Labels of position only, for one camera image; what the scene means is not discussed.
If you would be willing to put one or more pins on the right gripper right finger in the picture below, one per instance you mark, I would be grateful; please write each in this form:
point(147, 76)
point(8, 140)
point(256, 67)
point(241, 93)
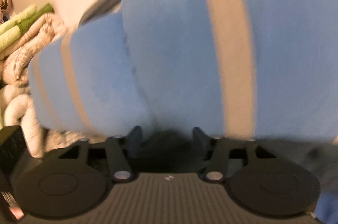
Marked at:
point(228, 160)

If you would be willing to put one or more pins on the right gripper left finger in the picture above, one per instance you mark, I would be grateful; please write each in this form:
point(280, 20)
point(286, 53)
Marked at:
point(103, 162)

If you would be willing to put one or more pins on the blue navy fleece jacket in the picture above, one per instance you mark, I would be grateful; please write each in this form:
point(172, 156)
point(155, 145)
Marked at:
point(327, 208)

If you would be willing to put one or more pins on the blue striped pillow left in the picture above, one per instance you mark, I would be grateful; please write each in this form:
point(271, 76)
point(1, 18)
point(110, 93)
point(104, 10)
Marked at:
point(84, 82)

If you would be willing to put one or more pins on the blue striped pillow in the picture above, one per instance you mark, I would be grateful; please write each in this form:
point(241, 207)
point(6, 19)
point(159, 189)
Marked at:
point(84, 82)
point(245, 68)

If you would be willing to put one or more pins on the blue striped pillow right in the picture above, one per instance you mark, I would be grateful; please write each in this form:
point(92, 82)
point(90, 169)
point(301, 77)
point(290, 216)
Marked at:
point(245, 68)

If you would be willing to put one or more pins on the green and cream blanket pile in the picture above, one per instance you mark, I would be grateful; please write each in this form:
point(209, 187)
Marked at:
point(22, 37)

